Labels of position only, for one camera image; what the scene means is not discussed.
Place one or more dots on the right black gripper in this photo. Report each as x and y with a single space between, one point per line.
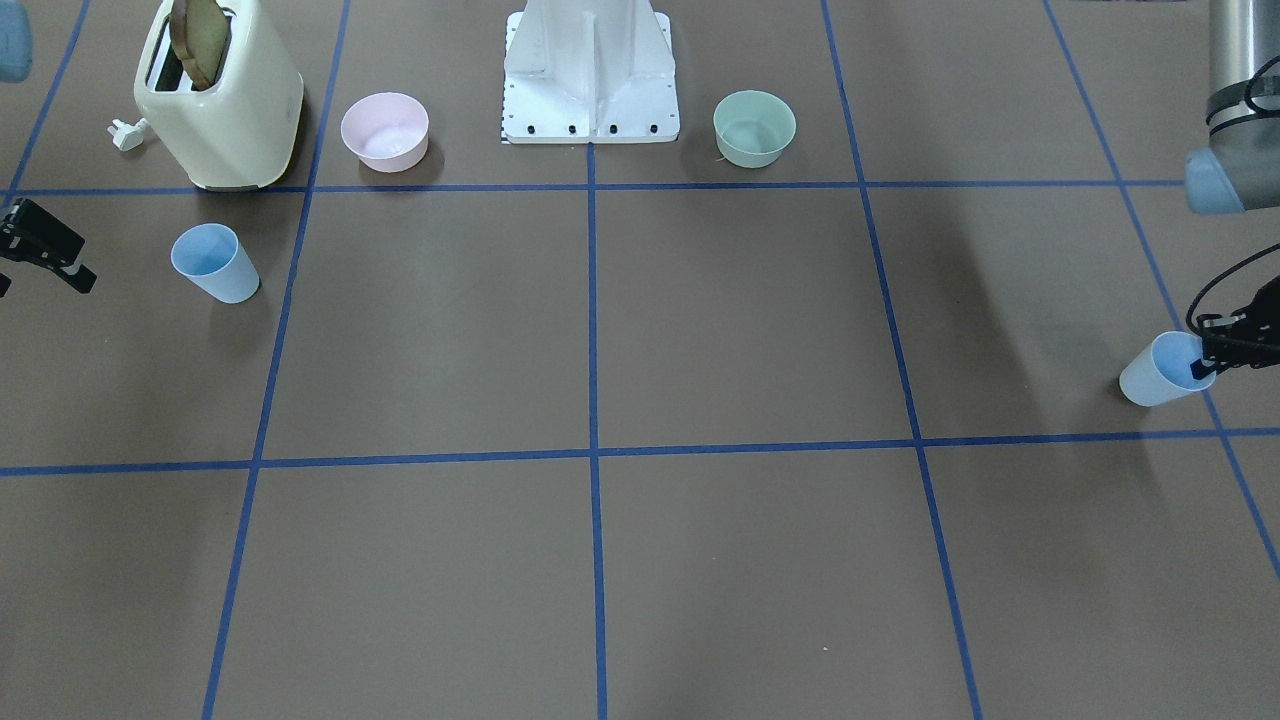
38 240

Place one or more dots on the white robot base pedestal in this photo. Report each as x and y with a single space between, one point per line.
589 72

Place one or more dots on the blue cup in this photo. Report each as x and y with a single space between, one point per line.
211 256
1161 371

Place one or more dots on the cream toaster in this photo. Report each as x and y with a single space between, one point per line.
240 133

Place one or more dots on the white toaster plug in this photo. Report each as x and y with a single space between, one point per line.
127 137

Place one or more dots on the green bowl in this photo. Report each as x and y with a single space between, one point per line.
753 128

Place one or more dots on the toast slice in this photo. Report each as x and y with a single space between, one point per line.
200 36

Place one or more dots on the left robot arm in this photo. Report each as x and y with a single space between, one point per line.
1238 171

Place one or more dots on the pink bowl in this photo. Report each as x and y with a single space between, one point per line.
388 132

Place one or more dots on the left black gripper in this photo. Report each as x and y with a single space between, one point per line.
1250 335

